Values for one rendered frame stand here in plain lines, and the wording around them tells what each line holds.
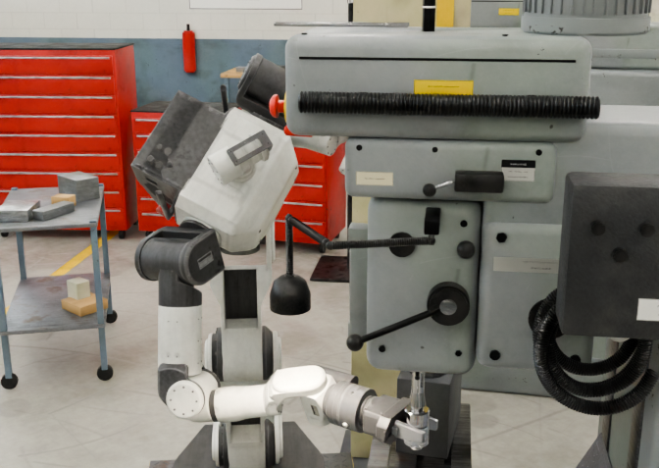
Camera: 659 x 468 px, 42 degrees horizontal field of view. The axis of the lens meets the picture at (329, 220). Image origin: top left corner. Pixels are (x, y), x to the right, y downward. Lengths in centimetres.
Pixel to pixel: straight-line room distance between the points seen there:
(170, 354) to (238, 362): 48
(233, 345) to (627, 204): 133
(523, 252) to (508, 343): 16
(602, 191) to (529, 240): 30
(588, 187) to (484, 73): 30
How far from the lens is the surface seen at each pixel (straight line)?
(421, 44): 135
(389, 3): 321
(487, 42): 135
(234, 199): 181
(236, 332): 224
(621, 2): 141
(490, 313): 146
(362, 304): 157
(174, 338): 180
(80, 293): 466
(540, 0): 142
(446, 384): 196
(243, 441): 247
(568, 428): 417
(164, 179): 184
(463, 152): 138
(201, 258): 178
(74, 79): 668
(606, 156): 141
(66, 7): 1154
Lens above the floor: 198
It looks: 16 degrees down
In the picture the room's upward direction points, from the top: straight up
